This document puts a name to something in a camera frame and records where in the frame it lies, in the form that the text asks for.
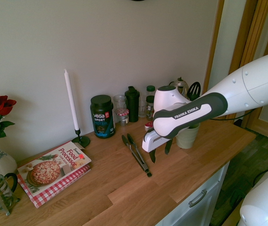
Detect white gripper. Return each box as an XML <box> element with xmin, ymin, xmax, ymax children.
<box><xmin>142</xmin><ymin>128</ymin><xmax>173</xmax><ymax>164</ymax></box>

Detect black steel tongs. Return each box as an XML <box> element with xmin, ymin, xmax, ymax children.
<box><xmin>121</xmin><ymin>133</ymin><xmax>153</xmax><ymax>178</ymax></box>

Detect green ribbed ceramic utensil holder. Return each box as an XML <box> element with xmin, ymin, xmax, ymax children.
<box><xmin>175</xmin><ymin>121</ymin><xmax>200</xmax><ymax>149</ymax></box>

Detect black candle holder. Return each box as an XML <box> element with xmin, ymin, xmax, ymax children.
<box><xmin>71</xmin><ymin>128</ymin><xmax>91</xmax><ymax>146</ymax></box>

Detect clear drinking glass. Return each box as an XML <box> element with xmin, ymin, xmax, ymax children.
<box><xmin>138</xmin><ymin>95</ymin><xmax>148</xmax><ymax>118</ymax></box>

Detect small jar red gingham lid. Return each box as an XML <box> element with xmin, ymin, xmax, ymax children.
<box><xmin>115</xmin><ymin>108</ymin><xmax>130</xmax><ymax>127</ymax></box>

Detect black shaker bottle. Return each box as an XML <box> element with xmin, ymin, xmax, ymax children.
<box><xmin>124</xmin><ymin>86</ymin><xmax>141</xmax><ymax>123</ymax></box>

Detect clear glass jar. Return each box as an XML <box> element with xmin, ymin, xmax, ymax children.
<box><xmin>113</xmin><ymin>94</ymin><xmax>127</xmax><ymax>111</ymax></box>

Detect black Vega protein tub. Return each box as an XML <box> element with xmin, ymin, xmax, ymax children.
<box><xmin>90</xmin><ymin>94</ymin><xmax>117</xmax><ymax>139</ymax></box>

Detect white kitchen cabinet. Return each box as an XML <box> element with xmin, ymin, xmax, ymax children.
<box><xmin>156</xmin><ymin>161</ymin><xmax>230</xmax><ymax>226</ymax></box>

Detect stainless steel kettle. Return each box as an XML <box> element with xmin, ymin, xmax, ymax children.
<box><xmin>167</xmin><ymin>77</ymin><xmax>191</xmax><ymax>101</ymax></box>

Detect black slotted spatula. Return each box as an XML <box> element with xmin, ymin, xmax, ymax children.
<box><xmin>186</xmin><ymin>81</ymin><xmax>202</xmax><ymax>101</ymax></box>

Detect tall white candle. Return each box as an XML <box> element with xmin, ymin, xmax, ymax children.
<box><xmin>63</xmin><ymin>68</ymin><xmax>80</xmax><ymax>131</ymax></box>

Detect Food Processor cookbook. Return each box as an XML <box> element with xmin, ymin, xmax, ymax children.
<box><xmin>17</xmin><ymin>140</ymin><xmax>93</xmax><ymax>197</ymax></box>

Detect red checkered book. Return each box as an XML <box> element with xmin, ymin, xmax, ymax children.
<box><xmin>16</xmin><ymin>164</ymin><xmax>92</xmax><ymax>209</ymax></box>

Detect white floral jug vase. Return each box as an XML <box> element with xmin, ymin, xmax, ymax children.
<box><xmin>0</xmin><ymin>138</ymin><xmax>18</xmax><ymax>209</ymax></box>

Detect metal drawer handle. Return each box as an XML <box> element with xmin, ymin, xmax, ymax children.
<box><xmin>188</xmin><ymin>190</ymin><xmax>208</xmax><ymax>208</ymax></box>

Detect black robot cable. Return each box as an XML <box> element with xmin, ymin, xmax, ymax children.
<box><xmin>209</xmin><ymin>107</ymin><xmax>256</xmax><ymax>121</ymax></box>

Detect black floor cable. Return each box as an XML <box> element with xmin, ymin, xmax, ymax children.
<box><xmin>251</xmin><ymin>161</ymin><xmax>268</xmax><ymax>187</ymax></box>

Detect narrow wooden wall trim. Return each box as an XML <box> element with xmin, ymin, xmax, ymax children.
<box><xmin>202</xmin><ymin>0</ymin><xmax>226</xmax><ymax>95</ymax></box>

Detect wide wooden door frame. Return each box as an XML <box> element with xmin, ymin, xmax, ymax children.
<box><xmin>228</xmin><ymin>0</ymin><xmax>268</xmax><ymax>134</ymax></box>

